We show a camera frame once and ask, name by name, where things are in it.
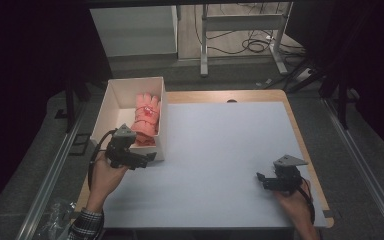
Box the black flat bracket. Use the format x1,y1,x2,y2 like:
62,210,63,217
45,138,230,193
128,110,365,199
68,132,93,157

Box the clear plastic bag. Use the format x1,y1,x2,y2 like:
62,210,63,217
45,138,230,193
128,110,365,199
40,197,78,240

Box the white cabinet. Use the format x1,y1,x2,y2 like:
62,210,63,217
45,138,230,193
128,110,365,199
89,5,179,58

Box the white cardboard box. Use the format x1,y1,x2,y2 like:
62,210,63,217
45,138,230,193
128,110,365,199
89,76,168,163

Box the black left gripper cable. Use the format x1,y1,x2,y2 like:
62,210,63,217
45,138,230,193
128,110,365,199
87,128,118,183

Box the black stand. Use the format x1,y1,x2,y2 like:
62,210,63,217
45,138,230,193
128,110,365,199
54,75,93,134
286,56,352,131

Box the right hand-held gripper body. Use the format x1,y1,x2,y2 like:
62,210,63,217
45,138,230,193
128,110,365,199
269,154,309,193

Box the pink glove with red print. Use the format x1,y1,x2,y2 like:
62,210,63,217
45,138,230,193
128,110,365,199
130,92,162,137

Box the grey metal desk frame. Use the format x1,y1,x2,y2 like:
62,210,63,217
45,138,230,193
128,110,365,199
199,1,295,78

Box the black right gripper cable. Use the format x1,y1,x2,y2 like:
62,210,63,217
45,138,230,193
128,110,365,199
296,179,316,225

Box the light blue table mat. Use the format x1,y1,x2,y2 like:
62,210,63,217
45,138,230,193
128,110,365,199
102,101,328,230

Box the person's right hand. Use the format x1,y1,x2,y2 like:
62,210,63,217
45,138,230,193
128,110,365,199
272,179,315,228

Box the white power strip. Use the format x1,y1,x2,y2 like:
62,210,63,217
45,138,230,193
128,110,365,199
294,67,313,83

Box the aluminium rail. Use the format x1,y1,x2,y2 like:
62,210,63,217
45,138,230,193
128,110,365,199
323,98,384,240
14,102,88,240

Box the pink glove with grey palm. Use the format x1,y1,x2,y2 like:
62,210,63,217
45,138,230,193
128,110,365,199
134,133,157,148

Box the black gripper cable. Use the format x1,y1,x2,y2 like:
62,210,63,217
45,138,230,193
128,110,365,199
87,128,118,183
296,179,316,225

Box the person's left hand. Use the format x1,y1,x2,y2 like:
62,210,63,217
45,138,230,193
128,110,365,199
85,152,130,211

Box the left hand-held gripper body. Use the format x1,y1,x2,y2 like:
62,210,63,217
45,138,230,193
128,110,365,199
104,123,140,169

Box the black floor cables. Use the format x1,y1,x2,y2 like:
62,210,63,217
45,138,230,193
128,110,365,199
193,2,307,57

